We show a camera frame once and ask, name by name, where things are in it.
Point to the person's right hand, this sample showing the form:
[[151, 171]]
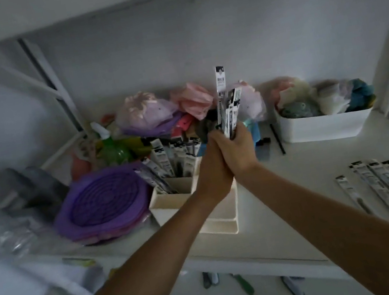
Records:
[[241, 152]]

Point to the person's left hand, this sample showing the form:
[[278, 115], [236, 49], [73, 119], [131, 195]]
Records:
[[212, 172]]

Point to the person's right fingers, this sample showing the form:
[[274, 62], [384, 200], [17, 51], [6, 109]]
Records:
[[244, 130]]

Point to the person's left fingers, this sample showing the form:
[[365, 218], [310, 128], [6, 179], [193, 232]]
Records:
[[214, 136]]

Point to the bundle of pen refill packets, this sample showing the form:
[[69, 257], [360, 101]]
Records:
[[232, 112]]

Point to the tall pen refill packet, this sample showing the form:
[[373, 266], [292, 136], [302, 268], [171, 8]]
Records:
[[221, 84]]

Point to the person's left forearm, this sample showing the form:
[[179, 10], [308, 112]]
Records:
[[134, 276]]

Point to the person's right forearm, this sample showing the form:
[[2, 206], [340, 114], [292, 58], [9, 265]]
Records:
[[344, 231]]

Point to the blue packet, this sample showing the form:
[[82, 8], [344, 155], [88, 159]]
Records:
[[254, 131]]

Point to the pale pink plastic bag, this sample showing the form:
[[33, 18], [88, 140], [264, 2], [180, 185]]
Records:
[[251, 103]]

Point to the black pen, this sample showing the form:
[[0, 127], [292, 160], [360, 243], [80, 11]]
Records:
[[277, 138]]

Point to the red packet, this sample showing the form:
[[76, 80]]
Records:
[[182, 123]]

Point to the pile of pen refill packets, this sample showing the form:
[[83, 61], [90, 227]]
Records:
[[166, 159]]

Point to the peach plastic bag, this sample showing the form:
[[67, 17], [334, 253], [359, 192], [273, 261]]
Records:
[[284, 90]]

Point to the grey green cloth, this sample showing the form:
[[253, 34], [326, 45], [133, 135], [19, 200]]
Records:
[[298, 110]]

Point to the purple plastic bag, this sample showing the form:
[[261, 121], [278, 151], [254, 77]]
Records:
[[146, 118]]

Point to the white compartment organizer box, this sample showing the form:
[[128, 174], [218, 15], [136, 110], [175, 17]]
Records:
[[174, 201]]

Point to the white storage bin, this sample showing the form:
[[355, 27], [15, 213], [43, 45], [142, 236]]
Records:
[[322, 126]]

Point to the white crumpled cloth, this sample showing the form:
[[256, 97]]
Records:
[[331, 95]]

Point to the green spray bottle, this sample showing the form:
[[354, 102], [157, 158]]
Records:
[[111, 147]]

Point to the teal cloth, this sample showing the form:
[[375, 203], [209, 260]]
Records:
[[359, 94]]

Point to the stack of purple round strainers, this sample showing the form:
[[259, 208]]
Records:
[[105, 202]]

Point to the grey bundle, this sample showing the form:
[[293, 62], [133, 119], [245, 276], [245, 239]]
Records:
[[32, 183]]

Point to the white metal shelf frame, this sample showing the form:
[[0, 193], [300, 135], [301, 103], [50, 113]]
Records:
[[52, 84]]

